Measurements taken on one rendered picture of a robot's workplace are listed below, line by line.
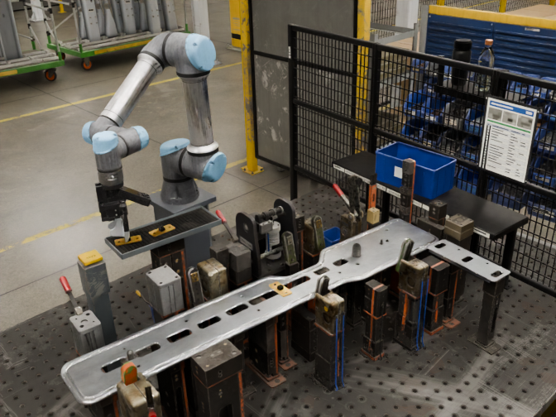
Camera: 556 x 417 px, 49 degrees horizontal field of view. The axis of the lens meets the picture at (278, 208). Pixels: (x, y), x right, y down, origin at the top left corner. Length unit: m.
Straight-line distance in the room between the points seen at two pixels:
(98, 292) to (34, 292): 2.08
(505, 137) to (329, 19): 2.12
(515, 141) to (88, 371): 1.69
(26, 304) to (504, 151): 2.83
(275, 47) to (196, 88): 2.67
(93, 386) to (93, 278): 0.39
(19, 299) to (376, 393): 2.57
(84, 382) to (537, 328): 1.61
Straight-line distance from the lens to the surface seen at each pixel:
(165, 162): 2.35
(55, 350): 2.42
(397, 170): 2.63
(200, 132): 2.20
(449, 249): 2.29
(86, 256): 2.01
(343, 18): 4.25
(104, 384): 1.76
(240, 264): 2.09
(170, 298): 1.94
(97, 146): 1.89
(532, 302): 2.63
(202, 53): 2.10
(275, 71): 4.84
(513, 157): 2.50
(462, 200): 2.59
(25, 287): 4.18
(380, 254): 2.22
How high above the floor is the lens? 2.15
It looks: 27 degrees down
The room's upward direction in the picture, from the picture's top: 2 degrees counter-clockwise
